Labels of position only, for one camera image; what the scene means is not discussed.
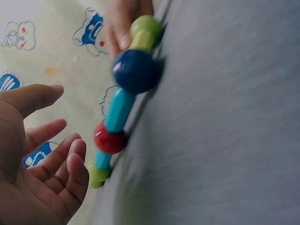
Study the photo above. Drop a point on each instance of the navy blue toy ball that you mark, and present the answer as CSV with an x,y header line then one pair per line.
x,y
137,71

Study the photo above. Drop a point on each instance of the person's right hand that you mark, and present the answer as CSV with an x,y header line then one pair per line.
x,y
122,16

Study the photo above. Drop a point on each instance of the person's left hand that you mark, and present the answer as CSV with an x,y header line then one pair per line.
x,y
21,182

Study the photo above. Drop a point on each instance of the red toy ball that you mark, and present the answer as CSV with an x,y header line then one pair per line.
x,y
109,140

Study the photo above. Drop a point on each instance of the yellow-green toy rod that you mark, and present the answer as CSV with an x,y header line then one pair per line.
x,y
143,41

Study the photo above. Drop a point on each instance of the short teal toy rod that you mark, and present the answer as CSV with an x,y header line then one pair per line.
x,y
103,159

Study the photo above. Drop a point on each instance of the person's right fingers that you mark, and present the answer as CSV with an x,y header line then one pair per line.
x,y
122,35

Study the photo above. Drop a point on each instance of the large green toy ball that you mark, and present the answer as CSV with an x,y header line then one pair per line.
x,y
147,27

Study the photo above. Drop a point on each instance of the long teal toy rod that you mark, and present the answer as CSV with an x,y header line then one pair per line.
x,y
119,110

